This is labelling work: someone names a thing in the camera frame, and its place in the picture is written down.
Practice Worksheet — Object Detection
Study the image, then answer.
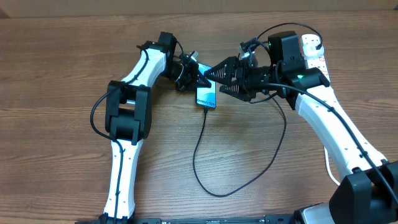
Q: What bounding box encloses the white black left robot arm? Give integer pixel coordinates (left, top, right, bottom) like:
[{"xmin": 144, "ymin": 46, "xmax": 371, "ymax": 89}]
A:
[{"xmin": 97, "ymin": 32, "xmax": 215, "ymax": 223}]

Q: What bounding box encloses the black charger cable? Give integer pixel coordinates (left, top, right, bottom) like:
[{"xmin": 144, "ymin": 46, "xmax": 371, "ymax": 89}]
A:
[{"xmin": 192, "ymin": 22, "xmax": 324, "ymax": 198}]

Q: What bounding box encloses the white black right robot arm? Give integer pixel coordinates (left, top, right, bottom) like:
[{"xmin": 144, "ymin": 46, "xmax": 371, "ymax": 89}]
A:
[{"xmin": 204, "ymin": 57, "xmax": 397, "ymax": 223}]

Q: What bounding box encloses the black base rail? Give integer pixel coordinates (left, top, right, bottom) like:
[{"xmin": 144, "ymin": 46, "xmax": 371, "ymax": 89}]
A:
[{"xmin": 74, "ymin": 213, "xmax": 296, "ymax": 224}]

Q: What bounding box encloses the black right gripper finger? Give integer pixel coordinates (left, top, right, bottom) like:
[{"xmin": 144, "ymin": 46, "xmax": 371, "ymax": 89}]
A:
[
  {"xmin": 220, "ymin": 85, "xmax": 252, "ymax": 101},
  {"xmin": 204, "ymin": 56, "xmax": 239, "ymax": 86}
]

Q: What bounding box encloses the white charger plug adapter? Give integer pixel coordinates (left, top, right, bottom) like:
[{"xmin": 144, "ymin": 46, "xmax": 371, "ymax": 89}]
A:
[{"xmin": 303, "ymin": 44, "xmax": 325, "ymax": 60}]

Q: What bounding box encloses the brown cardboard backdrop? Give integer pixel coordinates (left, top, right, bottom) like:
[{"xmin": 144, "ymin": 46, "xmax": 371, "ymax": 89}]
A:
[{"xmin": 1, "ymin": 0, "xmax": 397, "ymax": 18}]

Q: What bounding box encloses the blue screen smartphone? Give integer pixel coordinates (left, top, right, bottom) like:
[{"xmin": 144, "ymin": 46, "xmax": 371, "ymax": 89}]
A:
[{"xmin": 196, "ymin": 63, "xmax": 216, "ymax": 109}]

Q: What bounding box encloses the white power strip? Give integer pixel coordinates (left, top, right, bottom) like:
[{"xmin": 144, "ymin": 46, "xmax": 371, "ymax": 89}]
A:
[{"xmin": 300, "ymin": 34, "xmax": 330, "ymax": 80}]

